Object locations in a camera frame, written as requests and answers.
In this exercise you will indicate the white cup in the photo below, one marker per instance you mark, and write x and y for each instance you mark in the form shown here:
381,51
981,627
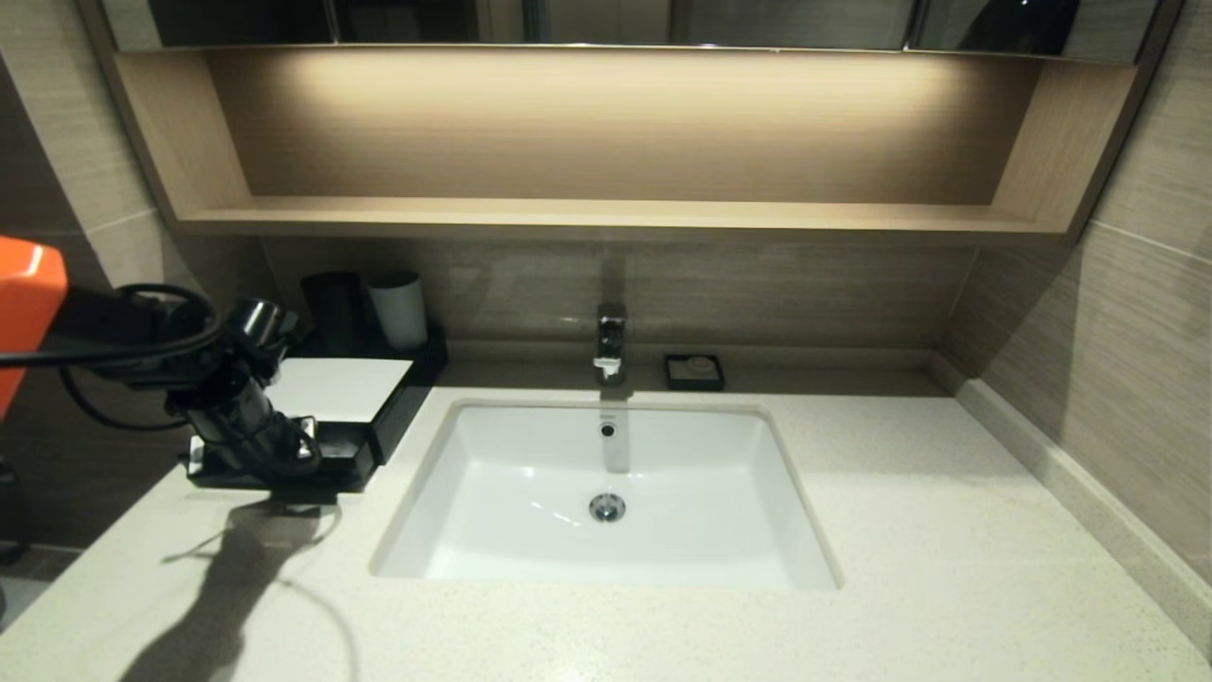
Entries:
400,313

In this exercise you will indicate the round soap bar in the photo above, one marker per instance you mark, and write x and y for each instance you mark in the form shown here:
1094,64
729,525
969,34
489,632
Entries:
701,367

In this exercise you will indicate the chrome sink drain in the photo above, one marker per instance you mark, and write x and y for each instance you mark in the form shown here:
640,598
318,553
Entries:
607,509

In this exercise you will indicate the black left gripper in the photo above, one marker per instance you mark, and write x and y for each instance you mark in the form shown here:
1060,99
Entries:
256,450

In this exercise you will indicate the white panel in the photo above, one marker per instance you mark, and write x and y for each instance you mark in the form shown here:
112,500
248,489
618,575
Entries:
350,388

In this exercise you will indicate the chrome faucet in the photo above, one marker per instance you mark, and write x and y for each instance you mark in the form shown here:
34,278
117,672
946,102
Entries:
611,346

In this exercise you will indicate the black plastic tray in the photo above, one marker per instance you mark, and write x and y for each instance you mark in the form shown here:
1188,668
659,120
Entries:
346,459

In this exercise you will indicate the white sink basin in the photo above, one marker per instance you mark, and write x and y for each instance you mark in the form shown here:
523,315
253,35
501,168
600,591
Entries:
701,493

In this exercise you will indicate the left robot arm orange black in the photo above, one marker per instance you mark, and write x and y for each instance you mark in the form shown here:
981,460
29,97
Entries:
28,303

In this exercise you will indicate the mirror cabinet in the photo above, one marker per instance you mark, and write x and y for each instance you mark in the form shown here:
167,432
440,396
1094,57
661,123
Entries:
426,24

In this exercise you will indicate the black cup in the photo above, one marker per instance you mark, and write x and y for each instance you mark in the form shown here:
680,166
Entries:
333,313

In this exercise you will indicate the wooden wall shelf niche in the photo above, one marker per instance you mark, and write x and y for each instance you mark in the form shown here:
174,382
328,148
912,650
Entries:
606,218

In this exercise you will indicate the black amenity drawer box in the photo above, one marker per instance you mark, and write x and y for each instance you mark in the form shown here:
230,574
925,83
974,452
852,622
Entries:
412,393

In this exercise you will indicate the black soap dish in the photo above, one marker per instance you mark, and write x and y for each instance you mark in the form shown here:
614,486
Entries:
670,376

